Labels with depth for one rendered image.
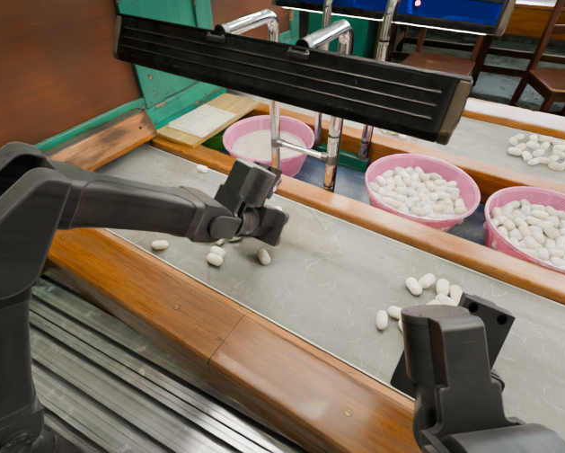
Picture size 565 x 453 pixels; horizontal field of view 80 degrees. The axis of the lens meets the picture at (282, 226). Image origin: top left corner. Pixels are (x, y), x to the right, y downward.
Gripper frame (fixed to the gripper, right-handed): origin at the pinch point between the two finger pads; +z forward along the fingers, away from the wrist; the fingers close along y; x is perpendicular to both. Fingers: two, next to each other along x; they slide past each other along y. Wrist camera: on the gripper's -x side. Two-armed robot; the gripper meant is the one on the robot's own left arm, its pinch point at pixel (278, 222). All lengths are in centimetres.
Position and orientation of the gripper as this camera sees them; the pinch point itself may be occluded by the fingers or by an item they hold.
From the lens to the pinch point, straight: 73.0
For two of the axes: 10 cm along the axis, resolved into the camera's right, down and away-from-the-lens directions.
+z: 4.0, 0.1, 9.2
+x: -3.3, 9.3, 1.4
